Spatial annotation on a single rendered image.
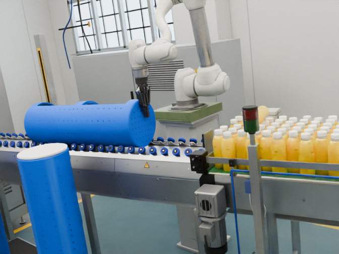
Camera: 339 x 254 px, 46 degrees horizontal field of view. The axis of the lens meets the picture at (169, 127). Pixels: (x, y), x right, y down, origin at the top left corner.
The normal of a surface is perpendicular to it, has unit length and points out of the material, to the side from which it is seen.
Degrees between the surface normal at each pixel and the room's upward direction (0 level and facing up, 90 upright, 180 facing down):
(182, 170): 70
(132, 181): 109
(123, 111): 46
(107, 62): 90
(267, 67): 90
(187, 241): 90
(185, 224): 90
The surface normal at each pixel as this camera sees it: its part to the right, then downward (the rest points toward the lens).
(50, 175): 0.43, 0.15
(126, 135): -0.46, 0.48
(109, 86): -0.66, 0.26
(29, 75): 0.75, 0.06
